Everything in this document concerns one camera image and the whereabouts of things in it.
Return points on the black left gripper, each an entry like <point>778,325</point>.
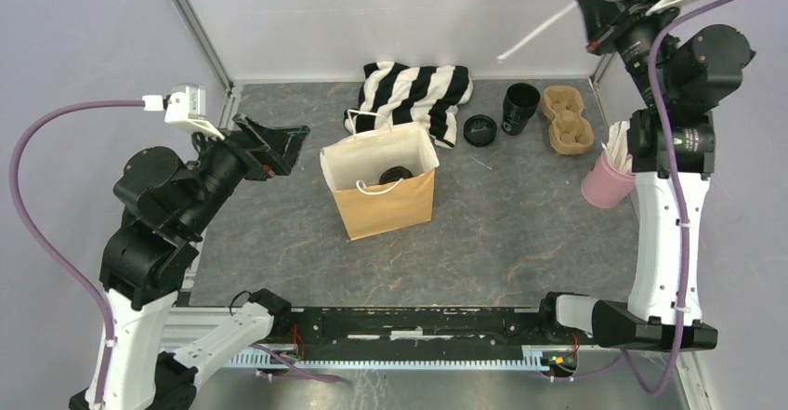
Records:
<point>268,150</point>

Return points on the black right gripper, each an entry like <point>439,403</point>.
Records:
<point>610,19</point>

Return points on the white straw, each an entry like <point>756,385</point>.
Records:
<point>545,25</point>

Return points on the brown paper bag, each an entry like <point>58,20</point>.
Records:
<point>352,167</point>

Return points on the black plastic cup lid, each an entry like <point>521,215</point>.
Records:
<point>395,174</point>

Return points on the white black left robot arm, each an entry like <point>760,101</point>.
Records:
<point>168,203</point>

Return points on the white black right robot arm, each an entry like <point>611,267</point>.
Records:
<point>673,145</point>

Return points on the stack of black cups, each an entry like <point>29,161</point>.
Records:
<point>519,106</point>

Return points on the black white striped towel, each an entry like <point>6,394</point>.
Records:
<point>396,94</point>

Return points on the brown cardboard cup carrier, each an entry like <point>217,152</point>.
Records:
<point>568,131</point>

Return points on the white wrapped straws bundle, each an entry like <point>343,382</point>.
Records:
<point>616,148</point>

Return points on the stack of black lids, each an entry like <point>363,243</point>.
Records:
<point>480,130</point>

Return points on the pink straw holder cup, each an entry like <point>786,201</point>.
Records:
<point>604,186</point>

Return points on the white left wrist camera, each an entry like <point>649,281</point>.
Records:
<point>184,108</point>

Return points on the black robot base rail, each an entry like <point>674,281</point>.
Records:
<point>419,337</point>

